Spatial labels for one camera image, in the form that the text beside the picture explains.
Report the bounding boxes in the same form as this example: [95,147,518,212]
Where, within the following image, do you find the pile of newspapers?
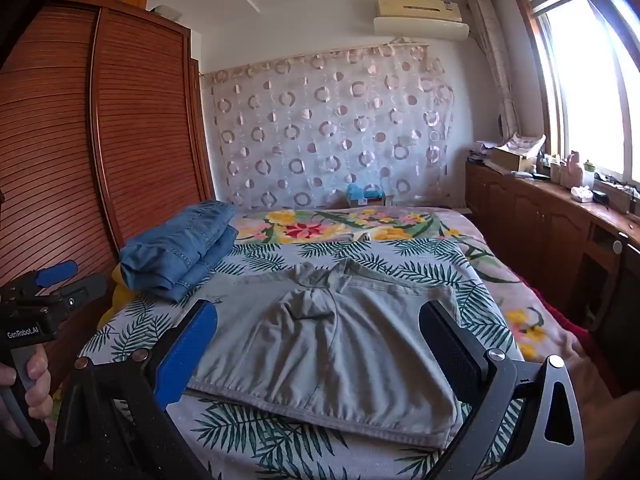
[475,132,547,153]

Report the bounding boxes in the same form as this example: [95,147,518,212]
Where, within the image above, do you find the wooden slatted wardrobe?
[0,0,217,391]

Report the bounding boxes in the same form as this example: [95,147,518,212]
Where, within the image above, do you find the grey pants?
[187,259,463,450]

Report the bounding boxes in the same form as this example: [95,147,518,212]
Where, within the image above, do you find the wooden cabinet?
[465,157,640,396]

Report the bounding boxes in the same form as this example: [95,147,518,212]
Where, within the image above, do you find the yellow garment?
[97,264,151,328]

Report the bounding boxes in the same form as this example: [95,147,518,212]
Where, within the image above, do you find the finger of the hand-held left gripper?
[10,260,79,292]
[47,274,108,307]

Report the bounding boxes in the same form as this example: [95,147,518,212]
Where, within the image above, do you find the leaf print bed sheet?
[80,240,531,480]

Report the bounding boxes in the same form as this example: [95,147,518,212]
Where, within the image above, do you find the floral blanket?
[227,207,626,401]

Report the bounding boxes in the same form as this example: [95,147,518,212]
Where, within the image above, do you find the circle pattern sheer curtain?
[200,42,456,211]

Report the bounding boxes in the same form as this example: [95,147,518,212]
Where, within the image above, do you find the cream air conditioner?
[376,0,463,23]

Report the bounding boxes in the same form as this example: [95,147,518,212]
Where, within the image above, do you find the person's left hand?
[0,345,55,438]

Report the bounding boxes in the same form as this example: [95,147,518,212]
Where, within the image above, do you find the patterned window drape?
[467,0,521,141]

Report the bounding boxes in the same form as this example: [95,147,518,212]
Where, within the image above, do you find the wooden framed window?
[510,0,640,186]

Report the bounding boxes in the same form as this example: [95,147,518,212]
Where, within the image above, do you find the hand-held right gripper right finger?
[419,301,586,480]

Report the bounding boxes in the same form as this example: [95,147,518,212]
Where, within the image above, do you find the folded blue jeans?
[119,200,240,303]

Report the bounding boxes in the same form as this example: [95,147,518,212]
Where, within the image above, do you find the white air deflector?
[372,16,471,41]

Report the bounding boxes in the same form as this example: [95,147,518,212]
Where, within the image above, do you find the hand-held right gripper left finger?
[52,300,219,480]

